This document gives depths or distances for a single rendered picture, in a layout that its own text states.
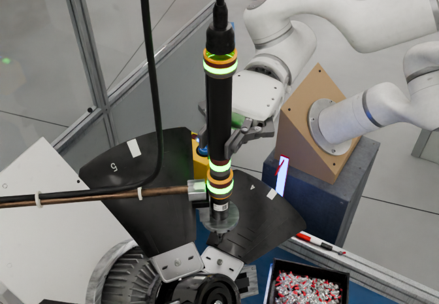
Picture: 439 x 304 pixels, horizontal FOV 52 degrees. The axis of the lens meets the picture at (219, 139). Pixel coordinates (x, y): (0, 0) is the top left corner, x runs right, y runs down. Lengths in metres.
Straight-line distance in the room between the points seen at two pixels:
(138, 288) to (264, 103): 0.49
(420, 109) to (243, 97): 0.61
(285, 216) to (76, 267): 0.49
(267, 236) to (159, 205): 0.29
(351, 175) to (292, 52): 0.78
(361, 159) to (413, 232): 1.12
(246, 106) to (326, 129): 0.73
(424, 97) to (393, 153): 1.78
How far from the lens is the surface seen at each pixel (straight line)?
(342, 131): 1.40
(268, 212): 1.10
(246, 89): 0.75
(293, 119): 1.40
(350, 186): 1.50
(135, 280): 1.00
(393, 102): 1.30
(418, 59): 1.24
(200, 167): 1.33
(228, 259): 1.01
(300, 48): 0.84
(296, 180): 1.50
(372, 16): 0.80
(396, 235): 2.62
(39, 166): 1.04
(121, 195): 0.78
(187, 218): 0.90
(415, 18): 0.79
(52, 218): 1.04
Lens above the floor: 2.06
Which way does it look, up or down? 46 degrees down
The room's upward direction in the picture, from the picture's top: straight up
